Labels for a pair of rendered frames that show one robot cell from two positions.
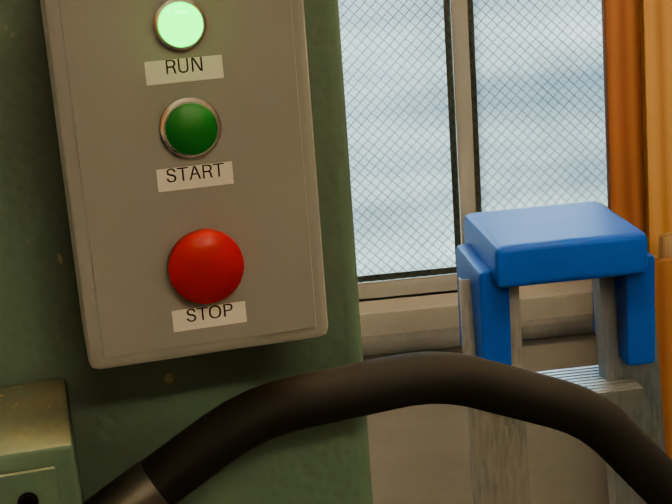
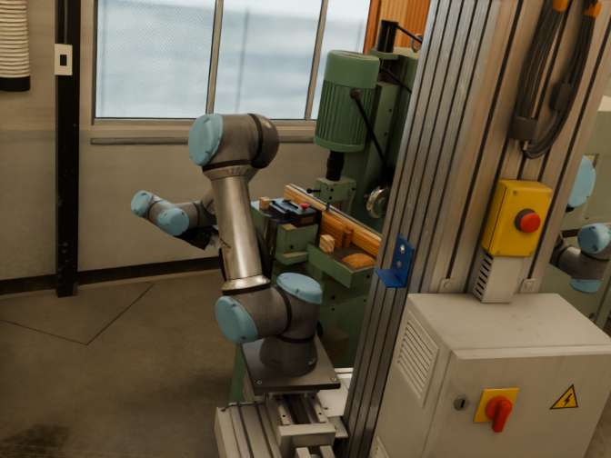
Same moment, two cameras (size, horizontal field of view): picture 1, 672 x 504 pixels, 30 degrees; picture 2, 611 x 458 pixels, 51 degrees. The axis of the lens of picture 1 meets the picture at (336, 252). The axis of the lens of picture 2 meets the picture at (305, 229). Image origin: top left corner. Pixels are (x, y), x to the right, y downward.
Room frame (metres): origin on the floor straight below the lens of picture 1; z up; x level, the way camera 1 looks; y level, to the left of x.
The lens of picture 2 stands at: (-1.27, 1.52, 1.78)
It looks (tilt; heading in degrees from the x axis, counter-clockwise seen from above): 23 degrees down; 331
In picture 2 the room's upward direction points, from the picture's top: 9 degrees clockwise
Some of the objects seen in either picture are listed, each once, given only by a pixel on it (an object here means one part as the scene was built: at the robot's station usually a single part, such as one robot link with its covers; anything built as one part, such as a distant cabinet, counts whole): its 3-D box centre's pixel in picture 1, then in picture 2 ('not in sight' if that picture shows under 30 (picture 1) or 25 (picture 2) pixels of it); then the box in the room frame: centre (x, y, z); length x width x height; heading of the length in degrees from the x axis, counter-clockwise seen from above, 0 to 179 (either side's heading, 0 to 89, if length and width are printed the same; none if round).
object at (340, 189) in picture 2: not in sight; (335, 191); (0.58, 0.38, 1.03); 0.14 x 0.07 x 0.09; 103
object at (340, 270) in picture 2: not in sight; (305, 239); (0.53, 0.50, 0.87); 0.61 x 0.30 x 0.06; 13
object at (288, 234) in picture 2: not in sight; (288, 231); (0.51, 0.58, 0.92); 0.15 x 0.13 x 0.09; 13
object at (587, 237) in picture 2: not in sight; (600, 238); (-0.25, 0.06, 1.21); 0.11 x 0.08 x 0.09; 94
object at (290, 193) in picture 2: not in sight; (335, 220); (0.56, 0.38, 0.93); 0.60 x 0.02 x 0.05; 13
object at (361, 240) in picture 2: not in sight; (347, 232); (0.46, 0.38, 0.92); 0.60 x 0.02 x 0.04; 13
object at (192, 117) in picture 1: (191, 128); not in sight; (0.48, 0.05, 1.42); 0.02 x 0.01 x 0.02; 103
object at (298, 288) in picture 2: not in sight; (295, 303); (-0.05, 0.83, 0.98); 0.13 x 0.12 x 0.14; 102
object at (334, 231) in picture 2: not in sight; (317, 224); (0.51, 0.48, 0.93); 0.25 x 0.01 x 0.07; 13
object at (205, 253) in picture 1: (206, 266); not in sight; (0.48, 0.05, 1.36); 0.03 x 0.01 x 0.03; 103
